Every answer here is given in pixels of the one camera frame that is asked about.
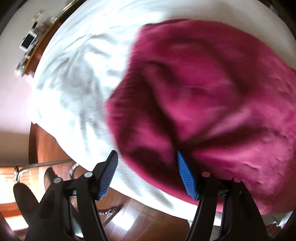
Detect magenta fleece pants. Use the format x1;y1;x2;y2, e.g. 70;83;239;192
106;20;295;214

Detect white bed duvet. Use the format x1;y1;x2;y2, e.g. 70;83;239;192
33;1;295;220

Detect wooden side desk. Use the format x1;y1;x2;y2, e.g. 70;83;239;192
15;1;85;77

